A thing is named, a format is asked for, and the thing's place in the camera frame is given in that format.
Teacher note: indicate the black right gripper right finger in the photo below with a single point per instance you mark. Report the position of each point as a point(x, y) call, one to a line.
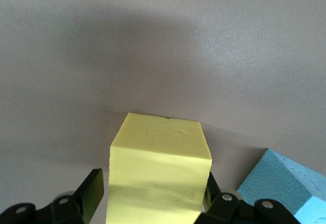
point(224, 208)

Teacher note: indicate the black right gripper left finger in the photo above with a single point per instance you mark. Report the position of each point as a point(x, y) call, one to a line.
point(86, 196)

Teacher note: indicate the blue foam cube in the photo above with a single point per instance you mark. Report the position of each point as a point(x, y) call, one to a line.
point(280, 183)

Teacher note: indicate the yellow foam cube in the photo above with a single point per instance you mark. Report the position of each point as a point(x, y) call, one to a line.
point(158, 170)

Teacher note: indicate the brown table mat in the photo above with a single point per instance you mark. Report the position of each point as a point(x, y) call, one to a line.
point(152, 56)

